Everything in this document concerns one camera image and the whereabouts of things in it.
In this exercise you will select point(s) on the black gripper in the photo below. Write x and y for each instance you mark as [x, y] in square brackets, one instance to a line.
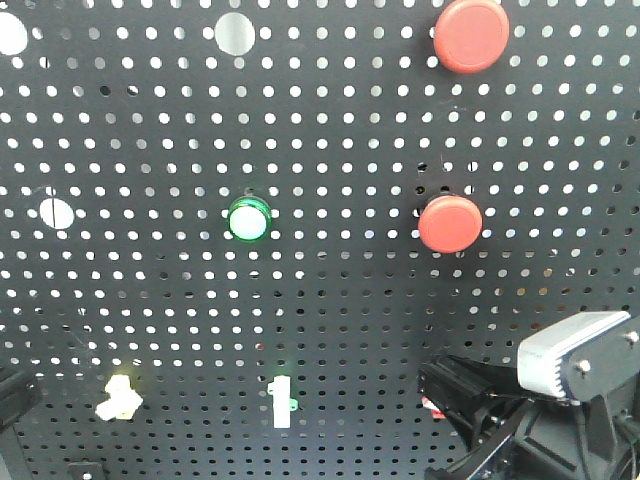
[512, 438]

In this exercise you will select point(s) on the red toggle switch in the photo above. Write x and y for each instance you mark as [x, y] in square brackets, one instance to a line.
[435, 412]

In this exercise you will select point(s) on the yellow toggle switch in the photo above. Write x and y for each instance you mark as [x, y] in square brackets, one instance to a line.
[123, 401]

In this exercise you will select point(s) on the lower red push button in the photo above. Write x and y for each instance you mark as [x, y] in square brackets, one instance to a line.
[449, 224]

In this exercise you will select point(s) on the red push button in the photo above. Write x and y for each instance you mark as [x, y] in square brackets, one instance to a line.
[470, 36]
[449, 224]

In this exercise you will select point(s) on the green round indicator button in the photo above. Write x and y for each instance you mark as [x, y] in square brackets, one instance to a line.
[249, 218]

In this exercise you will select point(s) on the black perforated pegboard panel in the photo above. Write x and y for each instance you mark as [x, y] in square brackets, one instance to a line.
[128, 128]

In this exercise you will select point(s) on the upper red push button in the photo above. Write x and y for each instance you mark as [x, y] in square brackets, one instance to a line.
[470, 36]

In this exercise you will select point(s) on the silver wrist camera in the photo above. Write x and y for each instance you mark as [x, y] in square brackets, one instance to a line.
[586, 355]

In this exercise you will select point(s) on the white toggle switch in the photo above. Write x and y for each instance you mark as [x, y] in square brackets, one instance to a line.
[283, 404]

